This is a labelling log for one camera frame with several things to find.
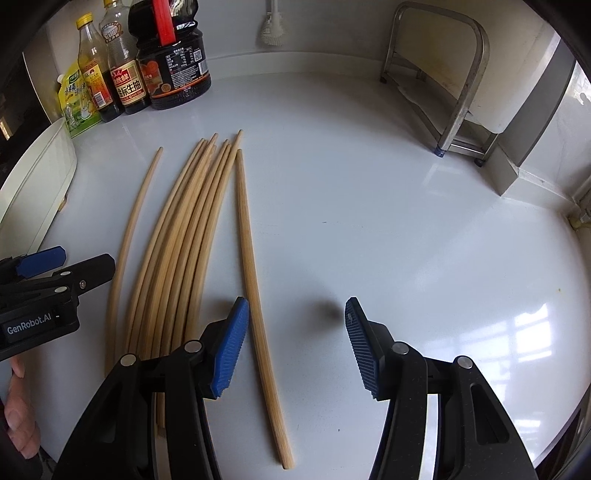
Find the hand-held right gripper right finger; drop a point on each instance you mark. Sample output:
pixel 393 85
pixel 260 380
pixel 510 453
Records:
pixel 362 350

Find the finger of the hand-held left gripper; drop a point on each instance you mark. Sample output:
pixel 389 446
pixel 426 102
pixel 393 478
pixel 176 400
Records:
pixel 41 261
pixel 92 272

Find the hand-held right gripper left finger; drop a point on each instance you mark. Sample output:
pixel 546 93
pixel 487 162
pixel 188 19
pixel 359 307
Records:
pixel 229 350

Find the white round plate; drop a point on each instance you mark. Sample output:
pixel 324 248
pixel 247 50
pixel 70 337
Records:
pixel 32 184

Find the bundle of wooden chopsticks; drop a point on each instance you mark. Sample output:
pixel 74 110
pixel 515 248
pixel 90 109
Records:
pixel 184 240

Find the person's left hand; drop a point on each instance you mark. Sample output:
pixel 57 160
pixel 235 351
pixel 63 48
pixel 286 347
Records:
pixel 21 427

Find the yellow green seasoning pouch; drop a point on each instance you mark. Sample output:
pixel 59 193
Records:
pixel 76 108

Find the yellow capped vinegar bottle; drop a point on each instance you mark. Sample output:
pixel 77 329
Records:
pixel 94 78

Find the clear soy sauce bottle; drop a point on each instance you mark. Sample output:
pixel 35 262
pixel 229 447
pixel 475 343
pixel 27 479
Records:
pixel 124 78

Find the stainless steel rack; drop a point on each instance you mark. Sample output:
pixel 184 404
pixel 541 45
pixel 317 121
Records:
pixel 461 99

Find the white dish brush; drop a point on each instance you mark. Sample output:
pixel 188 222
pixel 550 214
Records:
pixel 270 32

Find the grey metal frame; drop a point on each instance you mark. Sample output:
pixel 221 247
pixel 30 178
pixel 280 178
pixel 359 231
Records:
pixel 535 138

